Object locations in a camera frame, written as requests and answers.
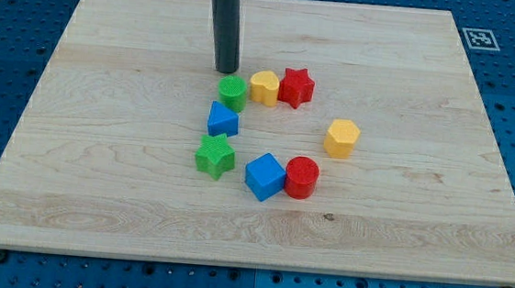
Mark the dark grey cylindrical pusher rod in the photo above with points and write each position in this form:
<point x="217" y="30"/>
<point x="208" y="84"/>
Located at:
<point x="226" y="30"/>

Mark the yellow heart block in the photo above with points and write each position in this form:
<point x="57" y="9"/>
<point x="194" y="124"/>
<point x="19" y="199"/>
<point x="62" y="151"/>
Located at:
<point x="264" y="88"/>

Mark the red star block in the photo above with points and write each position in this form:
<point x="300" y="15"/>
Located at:
<point x="296" y="88"/>

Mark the green star block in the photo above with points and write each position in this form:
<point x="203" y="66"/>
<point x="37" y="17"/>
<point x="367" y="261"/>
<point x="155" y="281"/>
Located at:
<point x="215" y="156"/>

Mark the green cylinder block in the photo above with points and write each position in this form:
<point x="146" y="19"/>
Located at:
<point x="232" y="92"/>

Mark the blue triangle block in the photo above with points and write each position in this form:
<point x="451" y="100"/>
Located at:
<point x="222" y="120"/>

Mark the yellow hexagon block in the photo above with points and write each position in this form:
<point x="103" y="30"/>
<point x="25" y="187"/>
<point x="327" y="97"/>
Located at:
<point x="341" y="138"/>

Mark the blue cube block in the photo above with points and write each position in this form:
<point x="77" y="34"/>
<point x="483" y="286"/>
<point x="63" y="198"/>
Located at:
<point x="265" y="176"/>

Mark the red cylinder block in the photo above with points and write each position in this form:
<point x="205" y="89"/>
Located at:
<point x="302" y="173"/>

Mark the light wooden board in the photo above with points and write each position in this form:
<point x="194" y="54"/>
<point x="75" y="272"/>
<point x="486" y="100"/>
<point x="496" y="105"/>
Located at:
<point x="102" y="161"/>

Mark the white fiducial marker tag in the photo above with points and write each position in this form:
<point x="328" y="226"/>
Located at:
<point x="480" y="39"/>

